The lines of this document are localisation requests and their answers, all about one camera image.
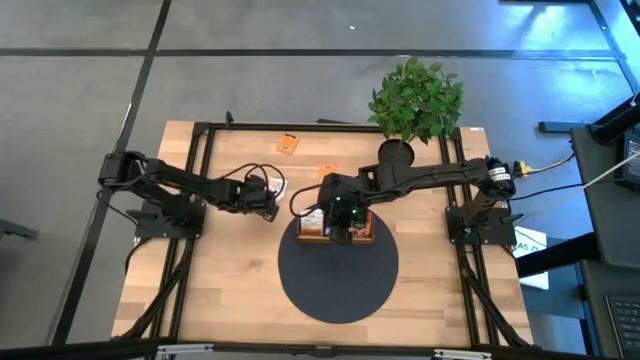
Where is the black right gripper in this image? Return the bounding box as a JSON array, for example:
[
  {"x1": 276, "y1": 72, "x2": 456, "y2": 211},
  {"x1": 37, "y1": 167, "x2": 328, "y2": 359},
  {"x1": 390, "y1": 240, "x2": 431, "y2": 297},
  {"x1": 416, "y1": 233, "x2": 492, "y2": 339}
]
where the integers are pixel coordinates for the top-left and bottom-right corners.
[{"x1": 315, "y1": 172, "x2": 372, "y2": 246}]

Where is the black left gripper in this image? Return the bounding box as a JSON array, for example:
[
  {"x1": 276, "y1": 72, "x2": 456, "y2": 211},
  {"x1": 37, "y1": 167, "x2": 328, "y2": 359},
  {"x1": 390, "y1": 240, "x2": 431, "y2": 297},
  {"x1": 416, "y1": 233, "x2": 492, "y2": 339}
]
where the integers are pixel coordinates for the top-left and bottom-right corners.
[{"x1": 232, "y1": 174, "x2": 282, "y2": 224}]

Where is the red tea packet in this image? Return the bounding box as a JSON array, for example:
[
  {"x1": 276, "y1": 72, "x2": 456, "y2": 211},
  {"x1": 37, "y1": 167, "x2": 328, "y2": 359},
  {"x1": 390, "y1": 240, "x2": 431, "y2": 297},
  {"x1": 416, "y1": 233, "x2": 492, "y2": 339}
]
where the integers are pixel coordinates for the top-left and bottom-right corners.
[{"x1": 349, "y1": 207, "x2": 370, "y2": 239}]

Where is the wooden compartment tray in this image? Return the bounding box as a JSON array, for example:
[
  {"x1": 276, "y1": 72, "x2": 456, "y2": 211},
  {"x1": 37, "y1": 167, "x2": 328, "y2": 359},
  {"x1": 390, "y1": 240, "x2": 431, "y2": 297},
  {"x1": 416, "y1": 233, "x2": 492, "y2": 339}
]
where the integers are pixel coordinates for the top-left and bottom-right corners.
[{"x1": 295, "y1": 208, "x2": 376, "y2": 247}]

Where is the round dark woven placemat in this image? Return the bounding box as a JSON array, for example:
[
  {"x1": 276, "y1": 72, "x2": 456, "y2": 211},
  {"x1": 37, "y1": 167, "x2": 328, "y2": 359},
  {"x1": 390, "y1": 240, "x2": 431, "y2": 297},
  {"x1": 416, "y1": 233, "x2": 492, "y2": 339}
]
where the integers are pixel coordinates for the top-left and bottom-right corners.
[{"x1": 277, "y1": 208, "x2": 400, "y2": 325}]

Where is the green plant in black pot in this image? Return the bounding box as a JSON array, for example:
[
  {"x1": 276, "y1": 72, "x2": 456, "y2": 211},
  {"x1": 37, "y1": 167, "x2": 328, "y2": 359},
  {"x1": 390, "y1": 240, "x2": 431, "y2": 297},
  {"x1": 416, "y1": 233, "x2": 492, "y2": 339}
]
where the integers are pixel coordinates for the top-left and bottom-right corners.
[{"x1": 367, "y1": 55, "x2": 465, "y2": 169}]

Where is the white paper sign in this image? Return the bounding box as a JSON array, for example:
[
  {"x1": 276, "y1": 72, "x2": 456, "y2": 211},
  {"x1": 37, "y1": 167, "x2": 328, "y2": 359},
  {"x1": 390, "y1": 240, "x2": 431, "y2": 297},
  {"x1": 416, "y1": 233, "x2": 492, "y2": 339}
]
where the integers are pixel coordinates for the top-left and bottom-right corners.
[{"x1": 512, "y1": 224, "x2": 550, "y2": 291}]

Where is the black diagonal strut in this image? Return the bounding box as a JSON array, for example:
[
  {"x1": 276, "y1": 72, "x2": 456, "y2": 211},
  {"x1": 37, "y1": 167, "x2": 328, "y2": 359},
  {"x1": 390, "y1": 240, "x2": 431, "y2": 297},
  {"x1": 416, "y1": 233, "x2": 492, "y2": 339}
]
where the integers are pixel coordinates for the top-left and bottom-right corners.
[{"x1": 516, "y1": 232, "x2": 601, "y2": 279}]

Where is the dark desk foot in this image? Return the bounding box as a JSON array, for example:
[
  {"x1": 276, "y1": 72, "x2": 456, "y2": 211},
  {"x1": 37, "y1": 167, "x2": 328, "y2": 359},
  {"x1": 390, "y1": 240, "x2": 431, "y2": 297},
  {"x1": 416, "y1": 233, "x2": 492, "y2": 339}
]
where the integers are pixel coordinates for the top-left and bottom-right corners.
[{"x1": 538, "y1": 120, "x2": 587, "y2": 134}]

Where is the dark chair leg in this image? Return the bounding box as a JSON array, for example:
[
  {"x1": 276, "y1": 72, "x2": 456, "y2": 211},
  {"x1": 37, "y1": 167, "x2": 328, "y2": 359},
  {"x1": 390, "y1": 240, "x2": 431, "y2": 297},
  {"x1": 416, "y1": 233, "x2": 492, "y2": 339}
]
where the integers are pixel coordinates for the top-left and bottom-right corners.
[{"x1": 0, "y1": 217, "x2": 40, "y2": 241}]

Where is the dark grey desk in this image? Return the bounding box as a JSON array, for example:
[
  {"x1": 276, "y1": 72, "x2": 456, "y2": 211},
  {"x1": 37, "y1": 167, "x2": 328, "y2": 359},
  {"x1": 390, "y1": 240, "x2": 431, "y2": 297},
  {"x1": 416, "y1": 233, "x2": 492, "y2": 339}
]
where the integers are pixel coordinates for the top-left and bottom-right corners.
[{"x1": 569, "y1": 124, "x2": 640, "y2": 271}]

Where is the dark keyboard desk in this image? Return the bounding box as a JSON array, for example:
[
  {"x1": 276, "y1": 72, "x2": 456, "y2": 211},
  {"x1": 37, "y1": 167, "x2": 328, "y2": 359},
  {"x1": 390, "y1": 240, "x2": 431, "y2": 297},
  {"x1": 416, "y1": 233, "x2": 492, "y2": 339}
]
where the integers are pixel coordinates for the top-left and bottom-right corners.
[{"x1": 579, "y1": 258, "x2": 640, "y2": 360}]

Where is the black keyboard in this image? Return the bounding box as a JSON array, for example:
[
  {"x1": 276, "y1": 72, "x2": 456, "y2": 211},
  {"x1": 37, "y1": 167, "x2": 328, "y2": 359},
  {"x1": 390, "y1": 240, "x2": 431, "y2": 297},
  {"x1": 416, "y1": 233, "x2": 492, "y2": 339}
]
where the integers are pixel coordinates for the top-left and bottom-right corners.
[{"x1": 605, "y1": 293, "x2": 640, "y2": 359}]

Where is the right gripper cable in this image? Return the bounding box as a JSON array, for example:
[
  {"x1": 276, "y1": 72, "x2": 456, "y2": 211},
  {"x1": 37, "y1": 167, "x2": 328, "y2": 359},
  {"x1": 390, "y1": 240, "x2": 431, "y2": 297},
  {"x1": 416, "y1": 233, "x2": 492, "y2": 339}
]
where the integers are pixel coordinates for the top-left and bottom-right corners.
[{"x1": 288, "y1": 182, "x2": 329, "y2": 219}]

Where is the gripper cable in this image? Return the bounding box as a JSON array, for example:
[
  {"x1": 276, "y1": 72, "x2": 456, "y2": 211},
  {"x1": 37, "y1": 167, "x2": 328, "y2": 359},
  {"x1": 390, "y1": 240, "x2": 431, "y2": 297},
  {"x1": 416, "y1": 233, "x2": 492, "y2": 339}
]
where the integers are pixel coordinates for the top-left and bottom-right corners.
[
  {"x1": 288, "y1": 182, "x2": 329, "y2": 219},
  {"x1": 218, "y1": 162, "x2": 288, "y2": 202}
]

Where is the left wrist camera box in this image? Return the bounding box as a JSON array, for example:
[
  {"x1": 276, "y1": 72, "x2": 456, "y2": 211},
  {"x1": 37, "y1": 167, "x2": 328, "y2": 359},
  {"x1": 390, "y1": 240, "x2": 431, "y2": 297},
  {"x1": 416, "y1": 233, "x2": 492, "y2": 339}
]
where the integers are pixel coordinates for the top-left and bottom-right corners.
[{"x1": 243, "y1": 175, "x2": 269, "y2": 199}]

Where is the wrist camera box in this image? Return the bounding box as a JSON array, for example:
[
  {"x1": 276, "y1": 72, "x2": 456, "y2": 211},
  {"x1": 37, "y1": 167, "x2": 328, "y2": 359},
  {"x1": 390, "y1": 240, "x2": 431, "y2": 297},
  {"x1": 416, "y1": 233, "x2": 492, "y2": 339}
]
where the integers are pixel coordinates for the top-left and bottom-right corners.
[
  {"x1": 243, "y1": 175, "x2": 269, "y2": 199},
  {"x1": 327, "y1": 192, "x2": 357, "y2": 221}
]

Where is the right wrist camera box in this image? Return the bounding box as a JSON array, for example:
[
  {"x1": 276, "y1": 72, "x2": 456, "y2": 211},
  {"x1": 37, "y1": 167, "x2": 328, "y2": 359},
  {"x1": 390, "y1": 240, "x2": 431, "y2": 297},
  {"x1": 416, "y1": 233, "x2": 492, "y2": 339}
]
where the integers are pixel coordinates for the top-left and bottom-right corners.
[{"x1": 327, "y1": 192, "x2": 357, "y2": 221}]

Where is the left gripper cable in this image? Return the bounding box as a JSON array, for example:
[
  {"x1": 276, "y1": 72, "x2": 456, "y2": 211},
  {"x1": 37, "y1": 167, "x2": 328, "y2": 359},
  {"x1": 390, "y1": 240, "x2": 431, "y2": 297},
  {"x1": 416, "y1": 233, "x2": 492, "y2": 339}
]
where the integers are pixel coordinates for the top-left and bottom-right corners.
[{"x1": 218, "y1": 162, "x2": 288, "y2": 202}]

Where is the silver bracket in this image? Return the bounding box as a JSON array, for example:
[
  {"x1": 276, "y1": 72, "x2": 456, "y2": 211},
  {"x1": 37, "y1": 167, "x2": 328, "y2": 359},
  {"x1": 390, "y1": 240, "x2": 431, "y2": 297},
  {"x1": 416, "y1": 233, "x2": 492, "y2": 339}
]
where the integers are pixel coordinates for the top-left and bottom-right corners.
[
  {"x1": 155, "y1": 342, "x2": 215, "y2": 359},
  {"x1": 432, "y1": 348, "x2": 494, "y2": 360}
]

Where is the black aluminium stand frame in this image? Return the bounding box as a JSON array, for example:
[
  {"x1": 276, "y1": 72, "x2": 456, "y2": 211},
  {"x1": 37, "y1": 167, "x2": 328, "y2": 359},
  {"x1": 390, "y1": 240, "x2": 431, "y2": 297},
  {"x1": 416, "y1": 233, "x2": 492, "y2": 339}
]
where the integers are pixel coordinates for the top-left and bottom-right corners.
[{"x1": 0, "y1": 337, "x2": 640, "y2": 360}]

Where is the white cable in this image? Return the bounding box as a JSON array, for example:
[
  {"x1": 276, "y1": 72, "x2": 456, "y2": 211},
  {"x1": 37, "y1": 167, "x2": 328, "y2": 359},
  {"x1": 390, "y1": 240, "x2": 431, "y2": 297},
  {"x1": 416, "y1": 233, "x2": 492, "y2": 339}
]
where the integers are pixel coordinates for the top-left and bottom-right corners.
[{"x1": 582, "y1": 151, "x2": 640, "y2": 191}]

